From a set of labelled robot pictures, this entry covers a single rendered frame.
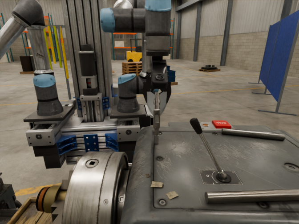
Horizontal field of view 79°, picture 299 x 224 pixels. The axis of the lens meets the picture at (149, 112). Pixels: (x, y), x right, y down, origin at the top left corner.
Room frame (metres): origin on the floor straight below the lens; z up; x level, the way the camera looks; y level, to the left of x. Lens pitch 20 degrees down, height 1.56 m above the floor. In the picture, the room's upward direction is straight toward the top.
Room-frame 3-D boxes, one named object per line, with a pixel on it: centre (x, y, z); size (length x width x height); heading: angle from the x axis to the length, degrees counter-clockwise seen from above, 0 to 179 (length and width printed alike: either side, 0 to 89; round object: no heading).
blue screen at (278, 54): (6.06, -3.97, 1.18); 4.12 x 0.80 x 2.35; 156
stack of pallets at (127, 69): (10.19, 0.81, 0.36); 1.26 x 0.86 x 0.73; 116
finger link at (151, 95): (0.60, -0.01, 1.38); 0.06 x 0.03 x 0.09; 178
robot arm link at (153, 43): (0.60, -0.02, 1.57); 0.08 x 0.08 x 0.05
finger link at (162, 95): (0.60, -0.04, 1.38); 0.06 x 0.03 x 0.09; 178
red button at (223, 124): (0.68, -0.29, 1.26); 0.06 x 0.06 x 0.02; 88
